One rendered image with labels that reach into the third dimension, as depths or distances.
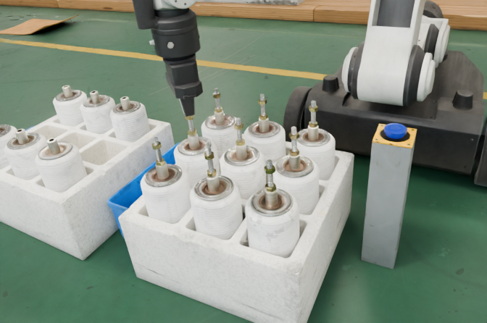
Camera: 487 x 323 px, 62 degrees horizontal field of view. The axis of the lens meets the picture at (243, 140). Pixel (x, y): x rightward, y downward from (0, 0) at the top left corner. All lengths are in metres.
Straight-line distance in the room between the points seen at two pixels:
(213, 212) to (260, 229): 0.10
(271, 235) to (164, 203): 0.23
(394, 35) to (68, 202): 0.82
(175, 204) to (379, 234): 0.43
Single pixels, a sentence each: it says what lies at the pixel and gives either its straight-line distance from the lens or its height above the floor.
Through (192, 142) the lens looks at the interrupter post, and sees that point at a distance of 0.90.
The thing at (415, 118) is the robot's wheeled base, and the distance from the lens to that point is 1.15.
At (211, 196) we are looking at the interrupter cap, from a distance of 0.75.
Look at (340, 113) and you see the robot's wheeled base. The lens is 1.18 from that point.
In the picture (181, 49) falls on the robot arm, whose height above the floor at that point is 0.49.
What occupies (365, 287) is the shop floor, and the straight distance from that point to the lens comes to 0.94.
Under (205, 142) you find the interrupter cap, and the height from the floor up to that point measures 0.25.
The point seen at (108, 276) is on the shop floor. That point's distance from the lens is 1.03.
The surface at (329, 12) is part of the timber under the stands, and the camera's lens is 2.70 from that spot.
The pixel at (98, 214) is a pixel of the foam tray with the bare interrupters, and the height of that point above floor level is 0.09.
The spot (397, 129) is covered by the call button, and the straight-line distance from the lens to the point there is 0.80.
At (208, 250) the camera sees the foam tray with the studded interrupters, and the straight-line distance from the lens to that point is 0.77.
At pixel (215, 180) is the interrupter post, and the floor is 0.28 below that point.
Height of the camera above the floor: 0.72
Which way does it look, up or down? 31 degrees down
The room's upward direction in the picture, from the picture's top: 5 degrees counter-clockwise
